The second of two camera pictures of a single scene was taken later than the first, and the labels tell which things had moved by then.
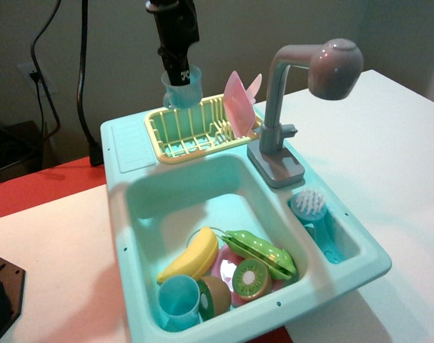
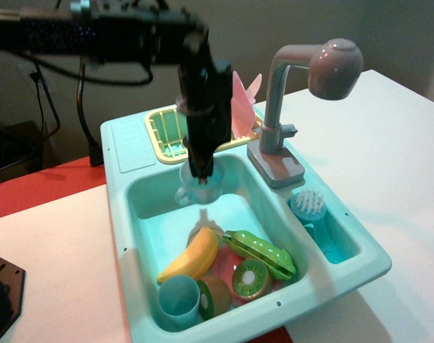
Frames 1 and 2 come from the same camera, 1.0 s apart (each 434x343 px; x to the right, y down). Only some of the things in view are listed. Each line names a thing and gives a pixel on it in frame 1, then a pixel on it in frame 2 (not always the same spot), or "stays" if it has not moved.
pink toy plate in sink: (224, 266) stays
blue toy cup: (184, 96) to (191, 192)
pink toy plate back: (253, 88) stays
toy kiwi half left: (214, 296) stays
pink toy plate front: (238, 106) stays
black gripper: (176, 25) to (209, 126)
